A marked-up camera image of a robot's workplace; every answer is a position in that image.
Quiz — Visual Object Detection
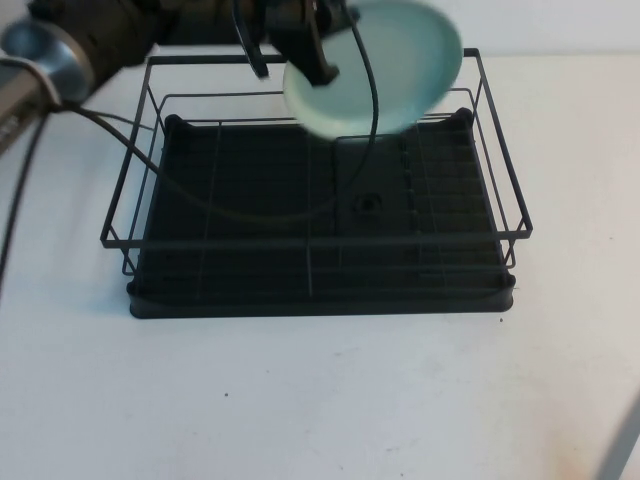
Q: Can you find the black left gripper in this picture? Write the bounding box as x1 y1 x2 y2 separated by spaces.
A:
233 0 362 89

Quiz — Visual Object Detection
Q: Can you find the light teal round plate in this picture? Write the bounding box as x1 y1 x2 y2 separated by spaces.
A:
282 0 464 140

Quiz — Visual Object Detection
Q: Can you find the black plastic drain tray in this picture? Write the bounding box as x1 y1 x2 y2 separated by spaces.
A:
125 106 517 321

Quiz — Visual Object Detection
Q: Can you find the gray blurred metal pole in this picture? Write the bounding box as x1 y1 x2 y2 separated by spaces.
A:
596 397 640 480

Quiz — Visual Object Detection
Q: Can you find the black wire dish rack frame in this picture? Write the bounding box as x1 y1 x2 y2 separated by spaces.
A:
99 48 535 278

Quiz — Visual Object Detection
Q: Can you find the black looping cable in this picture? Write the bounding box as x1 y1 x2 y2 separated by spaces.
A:
49 8 382 224

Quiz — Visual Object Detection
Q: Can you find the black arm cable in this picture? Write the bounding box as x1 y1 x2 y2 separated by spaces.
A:
0 112 49 301

